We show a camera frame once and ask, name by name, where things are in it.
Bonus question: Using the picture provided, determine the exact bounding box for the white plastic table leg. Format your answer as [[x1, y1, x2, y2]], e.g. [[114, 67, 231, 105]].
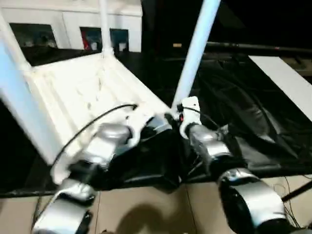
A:
[[170, 0, 222, 115], [98, 0, 115, 57], [0, 41, 60, 165], [0, 12, 32, 73]]

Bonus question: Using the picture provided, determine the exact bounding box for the white plastic table top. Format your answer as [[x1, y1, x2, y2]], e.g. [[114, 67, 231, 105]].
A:
[[23, 52, 177, 185]]

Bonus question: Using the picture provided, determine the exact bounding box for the black work mat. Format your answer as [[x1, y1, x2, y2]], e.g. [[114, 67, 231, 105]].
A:
[[0, 46, 312, 198]]

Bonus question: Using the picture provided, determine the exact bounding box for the black case with yellow label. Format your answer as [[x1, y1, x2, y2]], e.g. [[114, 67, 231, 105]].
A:
[[141, 0, 208, 58]]

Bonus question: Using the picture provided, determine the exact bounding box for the black metal rod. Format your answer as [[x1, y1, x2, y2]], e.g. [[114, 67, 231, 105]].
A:
[[206, 41, 312, 52]]

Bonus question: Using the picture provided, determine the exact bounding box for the white flat board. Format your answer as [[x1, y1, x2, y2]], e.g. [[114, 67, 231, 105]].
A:
[[248, 55, 312, 115]]

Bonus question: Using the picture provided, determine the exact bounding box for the black metal table strut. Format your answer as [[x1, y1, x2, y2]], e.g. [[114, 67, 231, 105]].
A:
[[281, 181, 312, 202]]

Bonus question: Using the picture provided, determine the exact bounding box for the white cabinet with glass doors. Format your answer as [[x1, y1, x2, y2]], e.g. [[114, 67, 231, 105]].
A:
[[0, 0, 143, 53]]

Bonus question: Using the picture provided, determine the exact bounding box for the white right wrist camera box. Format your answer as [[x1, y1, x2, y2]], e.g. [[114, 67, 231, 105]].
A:
[[179, 97, 203, 140]]

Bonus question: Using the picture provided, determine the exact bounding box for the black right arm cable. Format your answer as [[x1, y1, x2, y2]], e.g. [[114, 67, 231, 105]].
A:
[[181, 106, 221, 131]]

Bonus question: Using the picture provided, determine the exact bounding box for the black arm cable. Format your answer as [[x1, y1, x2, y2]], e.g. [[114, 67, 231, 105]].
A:
[[181, 106, 221, 131], [52, 104, 139, 166]]

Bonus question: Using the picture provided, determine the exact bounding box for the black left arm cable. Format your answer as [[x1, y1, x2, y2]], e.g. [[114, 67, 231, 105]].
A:
[[52, 104, 139, 166]]

